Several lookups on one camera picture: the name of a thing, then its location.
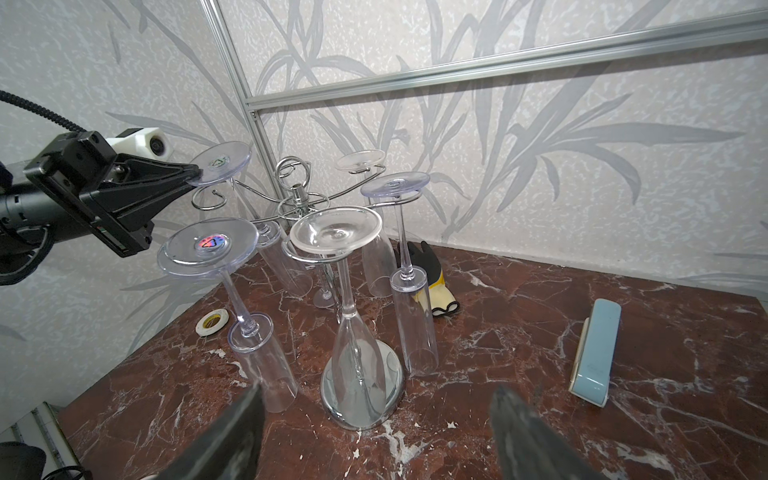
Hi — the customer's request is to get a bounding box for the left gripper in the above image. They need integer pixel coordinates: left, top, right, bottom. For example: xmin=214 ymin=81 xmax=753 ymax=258
xmin=23 ymin=131 xmax=202 ymax=257

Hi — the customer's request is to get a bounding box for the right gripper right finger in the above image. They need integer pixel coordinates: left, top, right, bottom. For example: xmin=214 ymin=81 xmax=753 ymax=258
xmin=490 ymin=386 xmax=603 ymax=479

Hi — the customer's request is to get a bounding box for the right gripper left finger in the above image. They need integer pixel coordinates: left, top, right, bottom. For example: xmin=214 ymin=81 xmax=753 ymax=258
xmin=156 ymin=385 xmax=266 ymax=479

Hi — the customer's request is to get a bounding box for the clear champagne flute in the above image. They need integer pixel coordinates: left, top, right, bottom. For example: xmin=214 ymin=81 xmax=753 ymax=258
xmin=313 ymin=264 xmax=337 ymax=309
xmin=157 ymin=218 xmax=298 ymax=413
xmin=361 ymin=171 xmax=439 ymax=376
xmin=191 ymin=141 xmax=313 ymax=298
xmin=335 ymin=149 xmax=397 ymax=298

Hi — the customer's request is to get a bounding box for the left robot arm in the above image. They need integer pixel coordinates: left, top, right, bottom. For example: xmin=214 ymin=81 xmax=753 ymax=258
xmin=1 ymin=92 xmax=202 ymax=285

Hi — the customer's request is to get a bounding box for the clear wine glass front centre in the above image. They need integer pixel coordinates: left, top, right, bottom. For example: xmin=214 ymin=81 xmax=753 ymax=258
xmin=290 ymin=206 xmax=405 ymax=431

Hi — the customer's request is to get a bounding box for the chrome wine glass rack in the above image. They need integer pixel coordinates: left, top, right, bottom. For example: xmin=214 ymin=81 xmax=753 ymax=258
xmin=190 ymin=154 xmax=421 ymax=431

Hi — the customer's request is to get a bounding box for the roll of tape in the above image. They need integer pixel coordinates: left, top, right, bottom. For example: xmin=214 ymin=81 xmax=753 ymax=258
xmin=195 ymin=308 xmax=230 ymax=337

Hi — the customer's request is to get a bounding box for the black yellow work glove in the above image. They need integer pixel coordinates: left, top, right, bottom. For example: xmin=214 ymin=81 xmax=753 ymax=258
xmin=407 ymin=241 xmax=460 ymax=317

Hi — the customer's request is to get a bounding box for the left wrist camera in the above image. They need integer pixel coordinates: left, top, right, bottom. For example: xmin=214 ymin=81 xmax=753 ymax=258
xmin=107 ymin=127 xmax=174 ymax=161

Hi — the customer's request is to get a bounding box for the aluminium front rail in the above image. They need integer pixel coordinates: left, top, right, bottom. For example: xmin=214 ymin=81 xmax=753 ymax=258
xmin=1 ymin=402 xmax=81 ymax=478

